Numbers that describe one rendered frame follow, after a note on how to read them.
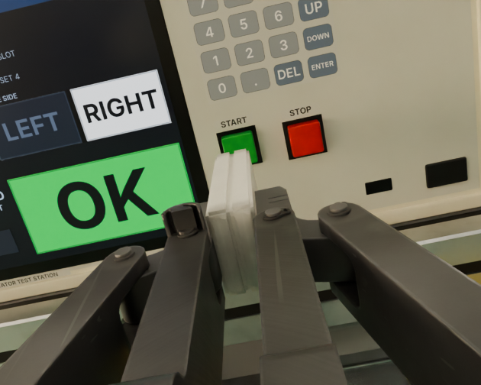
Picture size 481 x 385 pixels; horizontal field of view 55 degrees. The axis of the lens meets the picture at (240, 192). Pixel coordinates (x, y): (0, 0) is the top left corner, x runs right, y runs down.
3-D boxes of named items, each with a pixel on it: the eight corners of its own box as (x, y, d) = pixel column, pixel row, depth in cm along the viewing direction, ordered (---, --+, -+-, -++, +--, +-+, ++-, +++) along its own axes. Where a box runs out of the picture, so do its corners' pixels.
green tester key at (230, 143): (258, 162, 26) (252, 132, 26) (227, 169, 27) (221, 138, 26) (257, 157, 27) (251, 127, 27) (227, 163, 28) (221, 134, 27)
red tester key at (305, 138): (324, 151, 26) (319, 121, 26) (293, 158, 26) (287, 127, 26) (321, 147, 27) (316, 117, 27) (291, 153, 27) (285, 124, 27)
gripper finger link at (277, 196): (258, 252, 13) (368, 230, 12) (253, 189, 17) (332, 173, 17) (269, 299, 13) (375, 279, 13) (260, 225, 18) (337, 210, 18)
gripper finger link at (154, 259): (221, 309, 13) (119, 328, 13) (225, 234, 18) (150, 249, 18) (208, 263, 13) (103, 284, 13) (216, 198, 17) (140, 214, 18)
